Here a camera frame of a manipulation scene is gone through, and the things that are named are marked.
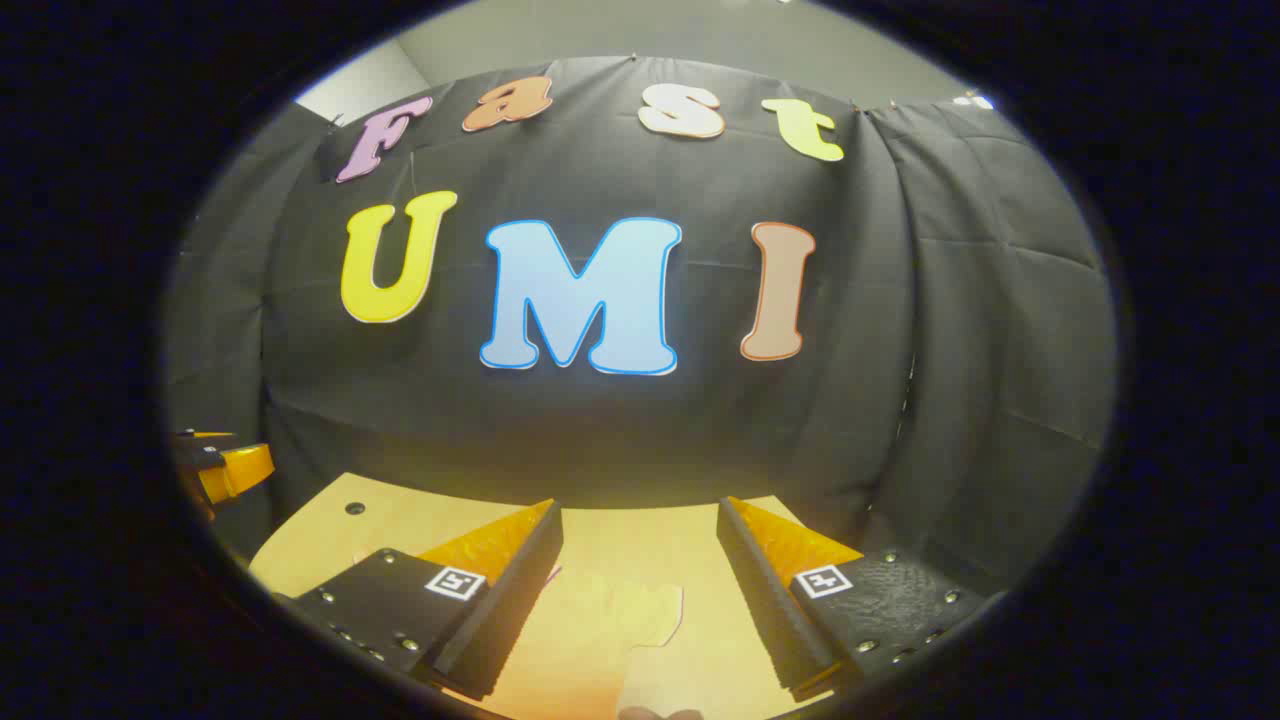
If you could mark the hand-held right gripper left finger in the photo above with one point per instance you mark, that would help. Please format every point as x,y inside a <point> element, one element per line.
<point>505,600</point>

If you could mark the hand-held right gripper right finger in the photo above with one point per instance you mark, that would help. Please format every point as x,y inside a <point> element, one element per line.
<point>765,600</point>

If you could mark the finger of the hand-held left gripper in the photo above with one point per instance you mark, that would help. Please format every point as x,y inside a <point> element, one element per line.
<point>240,472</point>

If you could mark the orange polo T-shirt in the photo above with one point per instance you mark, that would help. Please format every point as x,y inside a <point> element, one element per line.
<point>610,620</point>

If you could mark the black backdrop cloth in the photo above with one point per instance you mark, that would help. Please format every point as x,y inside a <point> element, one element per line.
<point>620,440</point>

